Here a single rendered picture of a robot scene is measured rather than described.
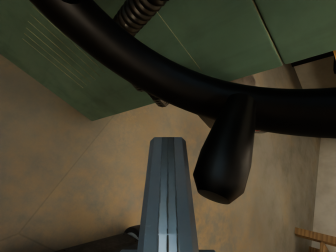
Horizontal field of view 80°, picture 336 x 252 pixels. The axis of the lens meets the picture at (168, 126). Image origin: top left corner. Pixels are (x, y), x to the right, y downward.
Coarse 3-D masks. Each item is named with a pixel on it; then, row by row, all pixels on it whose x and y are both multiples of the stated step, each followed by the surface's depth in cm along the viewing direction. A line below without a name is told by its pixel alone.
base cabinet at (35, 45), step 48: (0, 0) 42; (96, 0) 32; (192, 0) 27; (240, 0) 24; (0, 48) 61; (48, 48) 49; (192, 48) 33; (240, 48) 30; (96, 96) 61; (144, 96) 51
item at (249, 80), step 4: (248, 76) 41; (252, 76) 43; (232, 80) 37; (236, 80) 38; (240, 80) 39; (244, 80) 40; (248, 80) 41; (252, 80) 42; (248, 84) 41; (252, 84) 42; (200, 116) 42; (204, 120) 42; (208, 120) 42; (212, 120) 41; (208, 124) 43; (212, 124) 42
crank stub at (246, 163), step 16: (240, 96) 11; (224, 112) 11; (240, 112) 10; (224, 128) 10; (240, 128) 10; (208, 144) 10; (224, 144) 9; (240, 144) 9; (208, 160) 9; (224, 160) 9; (240, 160) 9; (208, 176) 9; (224, 176) 8; (240, 176) 9; (208, 192) 9; (224, 192) 8; (240, 192) 9
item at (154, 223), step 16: (160, 144) 10; (160, 160) 9; (160, 176) 8; (144, 192) 8; (160, 192) 7; (144, 208) 7; (160, 208) 7; (144, 224) 6; (160, 224) 6; (144, 240) 6; (160, 240) 6
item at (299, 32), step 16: (256, 0) 24; (272, 0) 23; (288, 0) 23; (304, 0) 22; (320, 0) 21; (272, 16) 24; (288, 16) 24; (304, 16) 23; (320, 16) 23; (272, 32) 26; (288, 32) 25; (304, 32) 24; (320, 32) 24; (288, 48) 27; (304, 48) 26; (320, 48) 25
